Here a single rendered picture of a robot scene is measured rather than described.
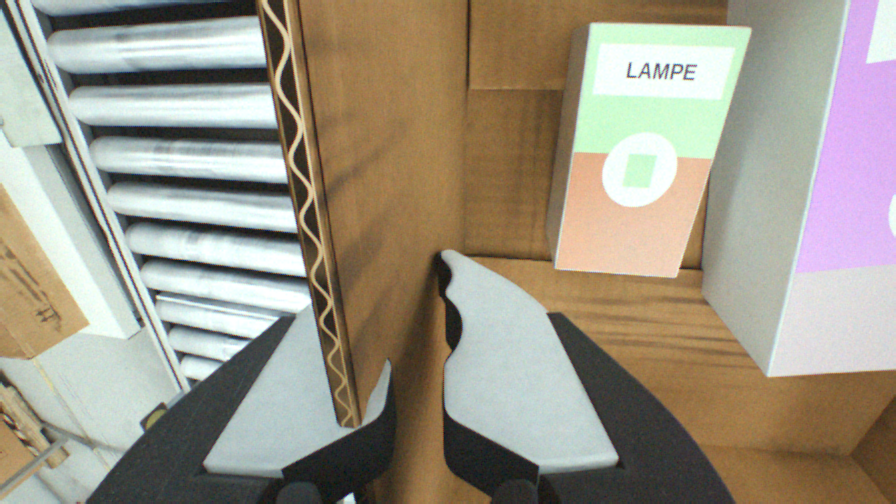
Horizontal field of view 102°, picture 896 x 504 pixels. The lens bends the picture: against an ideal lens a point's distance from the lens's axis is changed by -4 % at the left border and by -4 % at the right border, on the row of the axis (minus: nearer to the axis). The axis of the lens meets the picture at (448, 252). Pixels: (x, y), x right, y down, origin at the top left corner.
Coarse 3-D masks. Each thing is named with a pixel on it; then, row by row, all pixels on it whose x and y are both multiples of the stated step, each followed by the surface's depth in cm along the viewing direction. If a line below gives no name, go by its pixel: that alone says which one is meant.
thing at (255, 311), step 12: (168, 300) 60; (180, 300) 59; (192, 300) 59; (204, 300) 59; (216, 300) 59; (240, 312) 57; (252, 312) 56; (264, 312) 56; (276, 312) 56; (288, 312) 56
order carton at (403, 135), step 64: (256, 0) 4; (320, 0) 4; (384, 0) 6; (448, 0) 12; (512, 0) 17; (576, 0) 16; (640, 0) 16; (704, 0) 15; (320, 64) 4; (384, 64) 6; (448, 64) 13; (512, 64) 18; (320, 128) 4; (384, 128) 7; (448, 128) 14; (512, 128) 20; (320, 192) 4; (384, 192) 7; (448, 192) 15; (512, 192) 21; (704, 192) 20; (320, 256) 5; (384, 256) 7; (512, 256) 23; (320, 320) 5; (384, 320) 7; (576, 320) 24; (640, 320) 23; (704, 320) 22; (704, 384) 25; (768, 384) 24; (832, 384) 23; (704, 448) 27; (768, 448) 27; (832, 448) 26
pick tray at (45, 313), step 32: (0, 192) 57; (0, 224) 57; (0, 256) 57; (32, 256) 61; (0, 288) 57; (32, 288) 61; (64, 288) 65; (0, 320) 57; (32, 320) 61; (64, 320) 65; (0, 352) 64; (32, 352) 60
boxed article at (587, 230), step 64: (576, 64) 15; (640, 64) 13; (704, 64) 13; (576, 128) 15; (640, 128) 14; (704, 128) 14; (576, 192) 16; (640, 192) 16; (576, 256) 17; (640, 256) 17
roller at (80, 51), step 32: (64, 32) 44; (96, 32) 42; (128, 32) 41; (160, 32) 40; (192, 32) 39; (224, 32) 38; (256, 32) 37; (64, 64) 45; (96, 64) 44; (128, 64) 43; (160, 64) 42; (192, 64) 41; (224, 64) 40; (256, 64) 40
